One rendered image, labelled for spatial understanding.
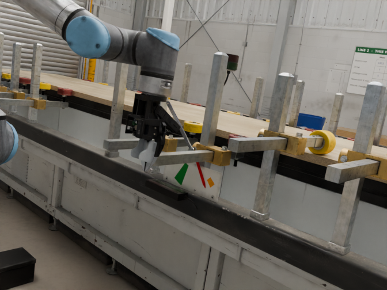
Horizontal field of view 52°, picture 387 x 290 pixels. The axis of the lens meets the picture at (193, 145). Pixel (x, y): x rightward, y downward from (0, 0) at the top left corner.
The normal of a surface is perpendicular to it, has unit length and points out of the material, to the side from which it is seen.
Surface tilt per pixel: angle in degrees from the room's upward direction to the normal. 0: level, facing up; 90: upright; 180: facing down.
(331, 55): 90
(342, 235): 90
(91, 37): 92
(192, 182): 90
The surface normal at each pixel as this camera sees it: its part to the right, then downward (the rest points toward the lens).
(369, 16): -0.59, 0.05
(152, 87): -0.08, 0.14
